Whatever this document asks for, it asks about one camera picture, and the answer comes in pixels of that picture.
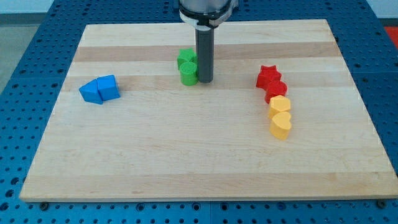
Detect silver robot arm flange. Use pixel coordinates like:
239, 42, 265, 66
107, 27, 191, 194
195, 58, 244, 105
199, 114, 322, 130
178, 0, 239, 31

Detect green circle block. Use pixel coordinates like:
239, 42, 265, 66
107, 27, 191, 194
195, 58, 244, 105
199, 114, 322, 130
179, 62, 198, 86

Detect red circle block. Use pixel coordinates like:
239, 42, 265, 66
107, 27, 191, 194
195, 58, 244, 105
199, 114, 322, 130
265, 80, 288, 104

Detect blue cube block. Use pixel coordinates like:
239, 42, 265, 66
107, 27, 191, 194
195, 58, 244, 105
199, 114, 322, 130
96, 75, 120, 101

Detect green star block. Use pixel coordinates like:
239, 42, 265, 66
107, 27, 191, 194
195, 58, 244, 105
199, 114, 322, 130
177, 48, 197, 69

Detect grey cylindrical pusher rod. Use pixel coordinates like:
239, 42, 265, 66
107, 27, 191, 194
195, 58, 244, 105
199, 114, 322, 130
195, 29, 214, 83

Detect red star block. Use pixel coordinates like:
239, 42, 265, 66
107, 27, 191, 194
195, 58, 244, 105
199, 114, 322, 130
256, 65, 282, 90

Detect yellow hexagon block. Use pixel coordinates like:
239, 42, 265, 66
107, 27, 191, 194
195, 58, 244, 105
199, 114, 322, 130
268, 95, 291, 119

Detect yellow heart block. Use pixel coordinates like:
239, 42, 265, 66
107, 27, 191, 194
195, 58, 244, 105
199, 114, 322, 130
269, 111, 292, 140

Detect wooden board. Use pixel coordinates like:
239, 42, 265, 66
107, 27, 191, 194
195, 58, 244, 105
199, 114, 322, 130
19, 19, 397, 202

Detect blue triangle block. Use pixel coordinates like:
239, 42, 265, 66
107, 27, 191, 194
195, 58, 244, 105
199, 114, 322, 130
79, 79, 103, 105

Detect blue perforated table plate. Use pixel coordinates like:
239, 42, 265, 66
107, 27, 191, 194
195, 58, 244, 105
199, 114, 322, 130
1, 1, 397, 223

